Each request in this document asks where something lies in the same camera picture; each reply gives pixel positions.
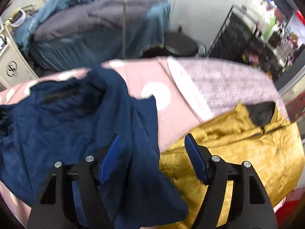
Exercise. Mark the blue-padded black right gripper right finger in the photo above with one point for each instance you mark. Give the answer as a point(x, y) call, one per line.
point(250, 205)

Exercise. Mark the beige cabinet with emblem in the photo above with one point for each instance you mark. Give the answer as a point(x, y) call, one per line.
point(14, 67)

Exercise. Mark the light blue denim clothes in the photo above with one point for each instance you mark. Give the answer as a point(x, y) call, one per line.
point(24, 33)

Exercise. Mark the black round stool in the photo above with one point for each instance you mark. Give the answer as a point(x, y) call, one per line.
point(178, 44)

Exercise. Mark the navy blue jacket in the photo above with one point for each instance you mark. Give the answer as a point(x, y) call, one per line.
point(70, 120)

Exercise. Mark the grey purple quilt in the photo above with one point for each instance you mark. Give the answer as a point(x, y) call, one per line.
point(90, 16)

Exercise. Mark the black wire shelf rack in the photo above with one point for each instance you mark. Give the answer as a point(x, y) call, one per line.
point(240, 39)

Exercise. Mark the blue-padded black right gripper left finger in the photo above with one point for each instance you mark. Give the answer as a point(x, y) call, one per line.
point(70, 195)

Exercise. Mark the pink bed blanket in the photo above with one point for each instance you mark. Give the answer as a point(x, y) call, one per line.
point(191, 91)

